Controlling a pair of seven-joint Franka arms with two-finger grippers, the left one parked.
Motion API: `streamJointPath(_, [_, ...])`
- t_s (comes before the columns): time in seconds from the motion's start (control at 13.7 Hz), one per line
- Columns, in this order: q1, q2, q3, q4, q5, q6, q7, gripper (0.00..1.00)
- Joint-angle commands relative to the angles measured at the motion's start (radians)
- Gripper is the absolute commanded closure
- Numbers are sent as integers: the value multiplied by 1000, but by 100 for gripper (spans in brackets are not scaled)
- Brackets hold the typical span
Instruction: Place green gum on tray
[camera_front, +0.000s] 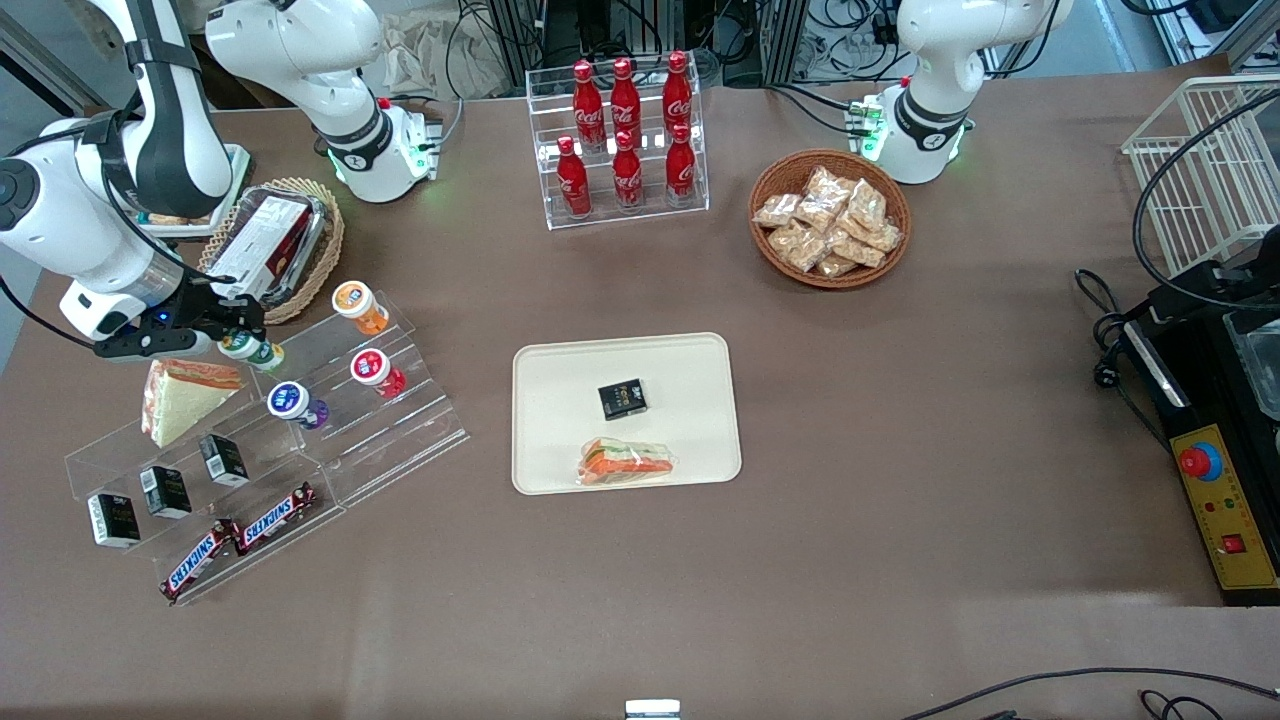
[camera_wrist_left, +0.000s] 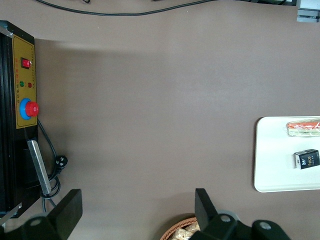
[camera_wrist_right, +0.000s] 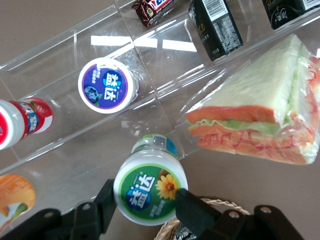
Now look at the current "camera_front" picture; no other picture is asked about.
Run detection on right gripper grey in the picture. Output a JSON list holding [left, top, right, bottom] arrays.
[[95, 290, 266, 363]]

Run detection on green gum bottle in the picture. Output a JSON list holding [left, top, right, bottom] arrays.
[[218, 330, 286, 373]]

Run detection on purple gum bottle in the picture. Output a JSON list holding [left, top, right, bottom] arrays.
[[267, 381, 330, 431]]

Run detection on orange gum bottle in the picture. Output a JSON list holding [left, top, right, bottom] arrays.
[[332, 281, 390, 336]]

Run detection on red gum bottle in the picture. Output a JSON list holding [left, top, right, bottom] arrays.
[[350, 348, 408, 400]]

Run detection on beige plastic tray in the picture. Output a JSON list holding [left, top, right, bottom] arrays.
[[512, 332, 743, 496]]

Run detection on plastic-wrapped red white box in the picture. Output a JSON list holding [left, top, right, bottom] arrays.
[[207, 187, 333, 304]]

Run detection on wrapped triangular white-bread sandwich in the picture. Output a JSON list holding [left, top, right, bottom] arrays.
[[140, 359, 247, 449]]

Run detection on oval light wicker basket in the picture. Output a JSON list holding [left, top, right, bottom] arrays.
[[198, 177, 346, 326]]

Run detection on small black box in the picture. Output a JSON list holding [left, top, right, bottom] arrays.
[[139, 465, 193, 520], [198, 433, 250, 489], [87, 492, 142, 549]]

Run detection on white board with teal edge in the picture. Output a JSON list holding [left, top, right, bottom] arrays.
[[140, 143, 253, 241]]

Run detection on Snickers chocolate bar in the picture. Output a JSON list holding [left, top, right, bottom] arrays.
[[160, 518, 241, 603], [233, 481, 318, 556]]

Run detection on clear acrylic stair shelf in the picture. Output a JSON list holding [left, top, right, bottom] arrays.
[[63, 385, 346, 608], [235, 290, 471, 509]]

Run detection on crumpled beige paper bag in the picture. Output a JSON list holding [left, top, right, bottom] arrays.
[[380, 10, 531, 101]]

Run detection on clear acrylic bottle rack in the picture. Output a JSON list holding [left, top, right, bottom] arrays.
[[525, 62, 711, 232]]

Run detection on red Coca-Cola bottle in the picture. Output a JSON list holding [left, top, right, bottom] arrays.
[[662, 50, 695, 131], [572, 60, 606, 151], [665, 123, 699, 208], [610, 57, 643, 136], [612, 130, 646, 211], [556, 136, 592, 218]]

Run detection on black box with gold print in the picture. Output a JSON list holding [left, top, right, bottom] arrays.
[[598, 378, 649, 421]]

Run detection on wrapped sandwich with orange filling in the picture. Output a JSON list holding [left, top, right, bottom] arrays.
[[577, 437, 676, 488]]

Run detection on round brown wicker basket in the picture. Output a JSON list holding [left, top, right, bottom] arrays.
[[749, 150, 913, 291]]

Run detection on black machine with yellow panel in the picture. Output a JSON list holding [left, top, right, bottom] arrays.
[[1118, 225, 1280, 608]]

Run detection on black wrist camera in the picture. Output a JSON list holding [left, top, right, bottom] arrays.
[[140, 295, 206, 336]]

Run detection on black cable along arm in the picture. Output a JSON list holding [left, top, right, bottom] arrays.
[[0, 105, 216, 351]]

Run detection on black arm base cable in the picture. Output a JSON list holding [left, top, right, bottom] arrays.
[[768, 83, 871, 136]]

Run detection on aluminium frame post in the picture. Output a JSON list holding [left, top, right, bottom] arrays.
[[760, 0, 811, 87]]

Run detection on black cable bundle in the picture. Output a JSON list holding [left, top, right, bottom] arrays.
[[810, 0, 901, 81]]

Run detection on black power cable with plug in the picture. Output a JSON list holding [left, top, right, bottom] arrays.
[[1075, 267, 1151, 393]]

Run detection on thick black arching cable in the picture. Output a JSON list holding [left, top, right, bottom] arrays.
[[1132, 90, 1280, 311]]

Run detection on long black cable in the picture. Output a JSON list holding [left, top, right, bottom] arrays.
[[900, 667, 1280, 720]]

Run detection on white wire basket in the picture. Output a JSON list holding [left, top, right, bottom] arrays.
[[1120, 75, 1280, 283]]

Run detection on looped thin black cable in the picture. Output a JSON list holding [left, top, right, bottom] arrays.
[[1138, 688, 1229, 720]]

